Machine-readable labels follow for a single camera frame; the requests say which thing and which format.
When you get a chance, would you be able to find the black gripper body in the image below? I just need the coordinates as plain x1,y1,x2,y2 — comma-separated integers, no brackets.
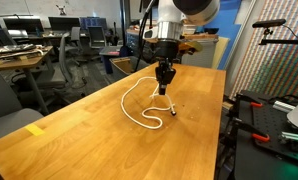
154,39,181,68

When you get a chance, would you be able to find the yellow tape piece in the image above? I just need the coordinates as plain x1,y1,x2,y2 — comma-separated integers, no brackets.
24,123,46,138

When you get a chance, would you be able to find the dark side table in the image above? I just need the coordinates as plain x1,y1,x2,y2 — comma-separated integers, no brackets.
98,45,124,75

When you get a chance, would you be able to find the thick black base cable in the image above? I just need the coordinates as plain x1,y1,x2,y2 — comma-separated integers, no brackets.
268,94,298,104

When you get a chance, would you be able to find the gray wood-topped tool cabinet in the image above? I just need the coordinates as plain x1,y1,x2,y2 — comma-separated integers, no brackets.
126,29,219,70

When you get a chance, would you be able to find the cardboard sheet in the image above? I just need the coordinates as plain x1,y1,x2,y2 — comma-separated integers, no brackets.
112,57,134,75

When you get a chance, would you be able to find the dark mesh office chair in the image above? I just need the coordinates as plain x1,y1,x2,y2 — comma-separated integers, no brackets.
87,25,107,49

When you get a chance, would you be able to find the blue lit monitor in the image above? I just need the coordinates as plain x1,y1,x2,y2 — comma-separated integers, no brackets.
79,17,108,32

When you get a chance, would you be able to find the flat dark keyboard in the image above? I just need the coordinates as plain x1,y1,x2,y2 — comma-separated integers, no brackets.
0,43,37,55

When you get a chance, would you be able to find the white rope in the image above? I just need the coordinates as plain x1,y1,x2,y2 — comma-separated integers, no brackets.
120,76,177,131

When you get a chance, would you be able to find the small gray drone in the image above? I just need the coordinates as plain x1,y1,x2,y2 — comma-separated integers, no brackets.
55,4,69,16

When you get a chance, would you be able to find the black stereo camera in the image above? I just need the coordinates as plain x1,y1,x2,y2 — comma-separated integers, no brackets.
251,18,287,29

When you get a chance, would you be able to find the small gray chair back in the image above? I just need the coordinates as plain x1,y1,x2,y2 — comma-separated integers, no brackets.
69,26,82,51

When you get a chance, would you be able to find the aluminum extrusion bar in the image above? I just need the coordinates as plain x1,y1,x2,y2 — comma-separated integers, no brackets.
272,99,297,114
280,131,298,145

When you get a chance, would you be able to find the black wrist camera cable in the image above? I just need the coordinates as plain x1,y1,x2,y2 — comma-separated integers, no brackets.
133,0,158,73

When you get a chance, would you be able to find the blue partition panel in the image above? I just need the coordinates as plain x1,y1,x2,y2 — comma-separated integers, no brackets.
202,0,243,71

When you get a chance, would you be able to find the black clamp orange handle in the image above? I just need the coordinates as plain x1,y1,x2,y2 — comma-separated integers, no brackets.
230,118,271,144
234,93,266,118

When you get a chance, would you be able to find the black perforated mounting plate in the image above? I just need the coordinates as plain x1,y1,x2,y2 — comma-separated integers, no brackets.
235,89,298,165

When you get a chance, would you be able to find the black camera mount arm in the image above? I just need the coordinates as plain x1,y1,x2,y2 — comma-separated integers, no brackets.
258,28,298,50

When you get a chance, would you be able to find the gray plastic bin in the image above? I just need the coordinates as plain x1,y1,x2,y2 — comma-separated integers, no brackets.
109,55,151,82

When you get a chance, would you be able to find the yellow wrist camera mount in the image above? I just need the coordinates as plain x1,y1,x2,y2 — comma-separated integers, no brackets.
178,39,204,55

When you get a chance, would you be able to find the wooden office desk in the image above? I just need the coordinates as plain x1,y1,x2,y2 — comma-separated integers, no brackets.
0,45,55,117

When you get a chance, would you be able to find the dark bowl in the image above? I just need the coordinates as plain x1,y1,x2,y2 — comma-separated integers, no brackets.
204,27,221,35

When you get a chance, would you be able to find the white cord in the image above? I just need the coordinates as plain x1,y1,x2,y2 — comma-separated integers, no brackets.
28,48,45,58

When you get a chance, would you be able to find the black vertical pole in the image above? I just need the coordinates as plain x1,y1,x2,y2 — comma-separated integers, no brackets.
119,0,127,48

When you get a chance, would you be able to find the multicolour patterned panel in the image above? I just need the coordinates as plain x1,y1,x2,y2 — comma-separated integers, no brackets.
229,0,298,101

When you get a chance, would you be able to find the gray swivel office chair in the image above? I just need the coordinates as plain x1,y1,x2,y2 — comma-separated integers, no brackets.
35,32,88,101

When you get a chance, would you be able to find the gray padded chair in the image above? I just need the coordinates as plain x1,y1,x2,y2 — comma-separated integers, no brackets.
0,59,45,145

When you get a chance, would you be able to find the tan foam board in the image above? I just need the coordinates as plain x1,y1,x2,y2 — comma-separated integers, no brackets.
211,36,231,71

